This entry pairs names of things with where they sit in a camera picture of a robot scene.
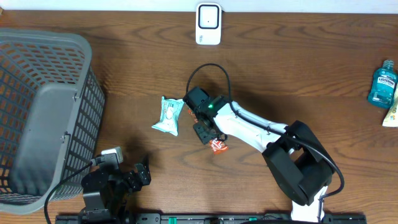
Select red chocolate bar wrapper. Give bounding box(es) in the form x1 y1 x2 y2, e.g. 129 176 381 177
188 109 228 155

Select mint green snack packet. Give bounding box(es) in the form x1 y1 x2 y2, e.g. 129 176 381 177
152 96 185 136

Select teal mouthwash bottle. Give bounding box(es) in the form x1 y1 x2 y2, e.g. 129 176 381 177
368 60 397 109

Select yellow snack bag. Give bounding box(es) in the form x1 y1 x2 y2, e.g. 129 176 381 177
382 88 398 128

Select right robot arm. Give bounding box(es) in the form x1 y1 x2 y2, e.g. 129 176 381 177
183 86 336 222

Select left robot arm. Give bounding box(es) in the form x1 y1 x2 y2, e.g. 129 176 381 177
78 153 151 223

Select white barcode scanner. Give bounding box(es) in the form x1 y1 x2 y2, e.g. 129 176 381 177
195 2 222 45

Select grey plastic shopping basket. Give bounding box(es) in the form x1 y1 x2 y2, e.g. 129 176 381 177
1 28 105 215

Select right black cable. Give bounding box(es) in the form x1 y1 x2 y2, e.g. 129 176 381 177
185 63 345 200

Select black cable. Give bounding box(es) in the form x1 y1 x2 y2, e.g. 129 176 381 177
185 63 345 200
44 160 97 224

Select left black cable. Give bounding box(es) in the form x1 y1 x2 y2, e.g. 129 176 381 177
44 160 97 224

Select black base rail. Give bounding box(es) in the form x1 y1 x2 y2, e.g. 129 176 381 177
55 212 368 224

